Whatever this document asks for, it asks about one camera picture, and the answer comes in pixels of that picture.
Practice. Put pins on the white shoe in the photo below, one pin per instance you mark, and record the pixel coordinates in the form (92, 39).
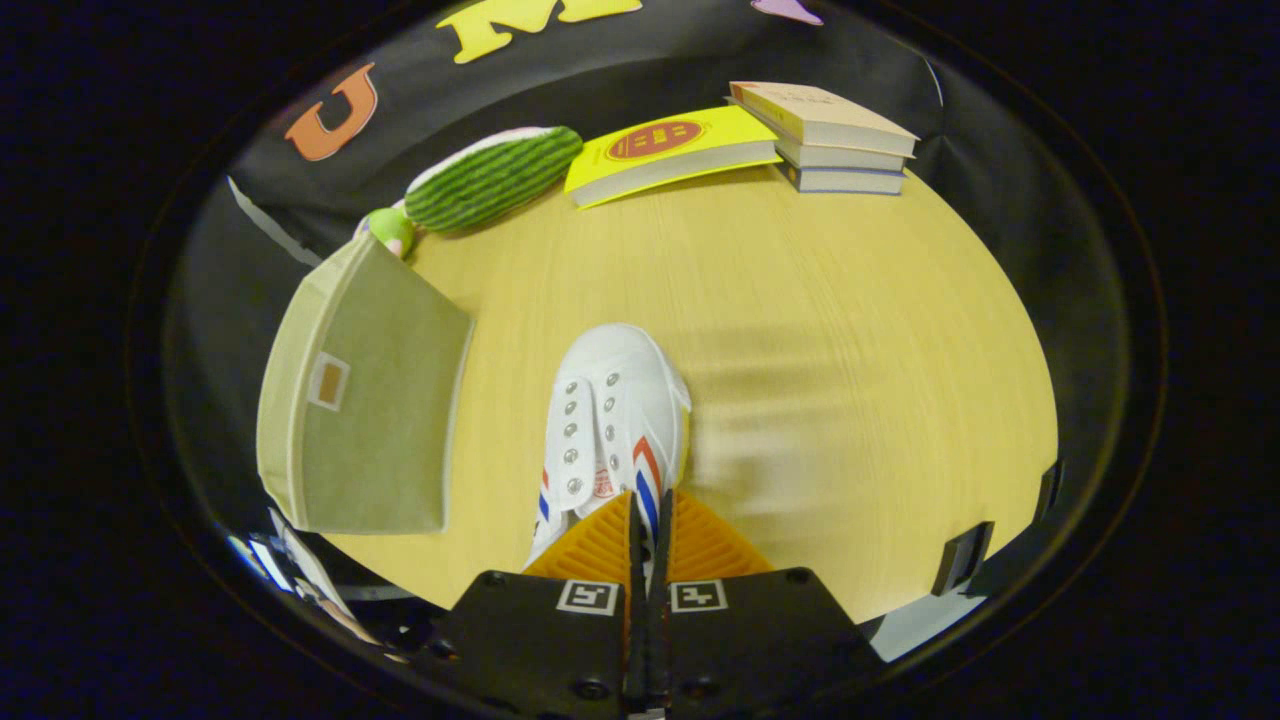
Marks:
(625, 390)

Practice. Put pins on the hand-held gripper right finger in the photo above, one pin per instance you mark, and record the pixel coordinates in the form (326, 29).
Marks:
(740, 640)

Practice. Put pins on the grey cover book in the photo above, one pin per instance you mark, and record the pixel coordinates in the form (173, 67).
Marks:
(845, 181)

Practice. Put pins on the black backdrop cloth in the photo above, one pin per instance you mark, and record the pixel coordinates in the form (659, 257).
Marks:
(700, 55)

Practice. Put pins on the white paperback book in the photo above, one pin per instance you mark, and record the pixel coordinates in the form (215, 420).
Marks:
(845, 158)

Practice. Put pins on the pink and green plush toy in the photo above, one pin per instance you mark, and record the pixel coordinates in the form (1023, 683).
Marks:
(390, 230)

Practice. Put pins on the watermelon slice plush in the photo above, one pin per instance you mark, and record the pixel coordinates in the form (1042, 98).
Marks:
(495, 180)

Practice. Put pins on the yellow book with red circle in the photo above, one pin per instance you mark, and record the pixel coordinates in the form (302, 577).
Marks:
(670, 145)

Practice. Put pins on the tan cover book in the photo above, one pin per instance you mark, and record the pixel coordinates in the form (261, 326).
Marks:
(820, 110)

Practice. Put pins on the beige fabric storage box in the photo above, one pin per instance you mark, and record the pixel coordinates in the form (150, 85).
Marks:
(380, 420)

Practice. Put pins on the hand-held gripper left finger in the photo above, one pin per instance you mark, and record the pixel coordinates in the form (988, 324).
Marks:
(560, 650)

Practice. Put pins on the black table edge bracket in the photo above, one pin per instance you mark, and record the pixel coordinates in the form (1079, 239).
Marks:
(962, 560)
(1048, 490)

